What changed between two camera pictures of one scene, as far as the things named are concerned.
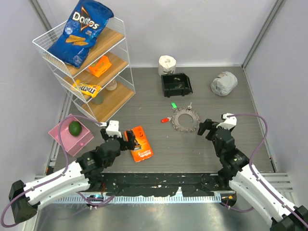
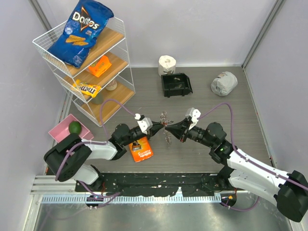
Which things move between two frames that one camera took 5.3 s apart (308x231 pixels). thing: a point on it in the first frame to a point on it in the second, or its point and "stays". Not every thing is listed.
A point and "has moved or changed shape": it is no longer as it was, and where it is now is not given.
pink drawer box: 72,144 stays
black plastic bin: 176,84 stays
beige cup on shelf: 112,85 stays
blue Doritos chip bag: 86,21 stays
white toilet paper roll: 166,63 stays
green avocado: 74,128 stays
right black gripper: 207,124 to 180,130
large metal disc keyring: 175,122 has moved or changed shape
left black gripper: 126,145 to 155,127
